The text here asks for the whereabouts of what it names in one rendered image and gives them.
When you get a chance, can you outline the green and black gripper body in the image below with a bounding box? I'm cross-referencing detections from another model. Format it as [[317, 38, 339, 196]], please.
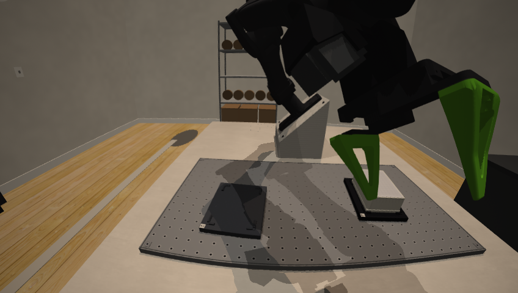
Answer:
[[338, 59, 491, 135]]

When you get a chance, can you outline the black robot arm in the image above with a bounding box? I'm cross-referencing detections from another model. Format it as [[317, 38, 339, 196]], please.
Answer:
[[225, 0, 417, 131]]

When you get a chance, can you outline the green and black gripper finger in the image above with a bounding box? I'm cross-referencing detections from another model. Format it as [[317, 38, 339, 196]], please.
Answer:
[[329, 134, 379, 200], [438, 78, 500, 200]]

